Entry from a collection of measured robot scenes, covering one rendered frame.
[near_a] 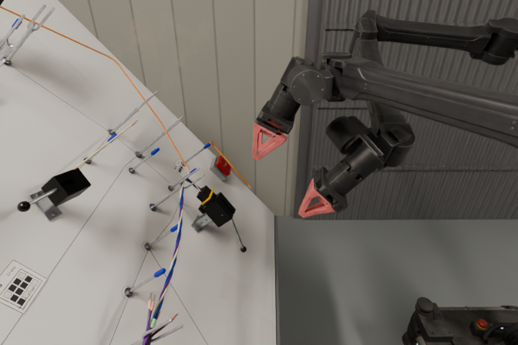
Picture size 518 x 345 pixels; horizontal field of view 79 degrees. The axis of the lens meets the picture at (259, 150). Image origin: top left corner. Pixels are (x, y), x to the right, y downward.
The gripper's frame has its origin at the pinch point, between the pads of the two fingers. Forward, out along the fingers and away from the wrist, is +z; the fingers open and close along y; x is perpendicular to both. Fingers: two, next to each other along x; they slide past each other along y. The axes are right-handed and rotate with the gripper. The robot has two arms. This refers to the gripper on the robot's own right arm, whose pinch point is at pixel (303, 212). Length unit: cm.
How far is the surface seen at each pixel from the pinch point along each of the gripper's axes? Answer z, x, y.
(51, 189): 10.6, -36.0, 26.8
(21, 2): 9, -75, -5
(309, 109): 5, 4, -135
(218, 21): 1, -68, -120
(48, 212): 16.2, -35.1, 25.2
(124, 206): 17.6, -28.5, 13.3
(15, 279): 17.2, -30.6, 34.6
